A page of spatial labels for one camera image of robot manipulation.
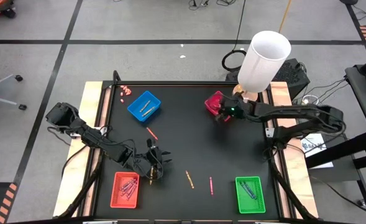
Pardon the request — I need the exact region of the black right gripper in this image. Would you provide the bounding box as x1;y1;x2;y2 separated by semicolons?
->
214;96;247;123

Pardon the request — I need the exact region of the black side table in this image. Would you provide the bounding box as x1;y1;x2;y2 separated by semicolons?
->
305;52;366;208

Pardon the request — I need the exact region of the orange crayon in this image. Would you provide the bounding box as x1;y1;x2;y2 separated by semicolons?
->
146;126;159;141

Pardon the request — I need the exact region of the black equipment box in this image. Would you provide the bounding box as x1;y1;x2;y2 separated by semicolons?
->
225;58;311;101

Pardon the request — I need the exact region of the black coiled cable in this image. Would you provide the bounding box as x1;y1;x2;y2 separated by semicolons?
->
221;0;249;73

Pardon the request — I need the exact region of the blue plastic basket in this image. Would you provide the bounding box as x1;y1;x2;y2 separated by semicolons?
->
126;90;162;123

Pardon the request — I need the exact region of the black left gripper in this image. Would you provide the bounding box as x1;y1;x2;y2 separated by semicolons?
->
145;146;173;183

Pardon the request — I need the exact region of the white shade wooden base lamp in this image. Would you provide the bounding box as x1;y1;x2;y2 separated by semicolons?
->
231;30;292;103

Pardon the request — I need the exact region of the red plastic basket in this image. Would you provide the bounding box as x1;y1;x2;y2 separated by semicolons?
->
204;90;233;123

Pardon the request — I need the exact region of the yellow cable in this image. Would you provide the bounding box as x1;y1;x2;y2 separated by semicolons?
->
277;0;293;34

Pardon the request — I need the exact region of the orange plastic basket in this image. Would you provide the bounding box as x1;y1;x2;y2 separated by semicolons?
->
109;172;140;210

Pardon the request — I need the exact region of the green plastic basket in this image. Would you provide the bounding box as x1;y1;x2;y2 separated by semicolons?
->
234;175;267;214

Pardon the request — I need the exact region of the white printed paper sheet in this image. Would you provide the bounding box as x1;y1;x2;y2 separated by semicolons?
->
300;133;335;170

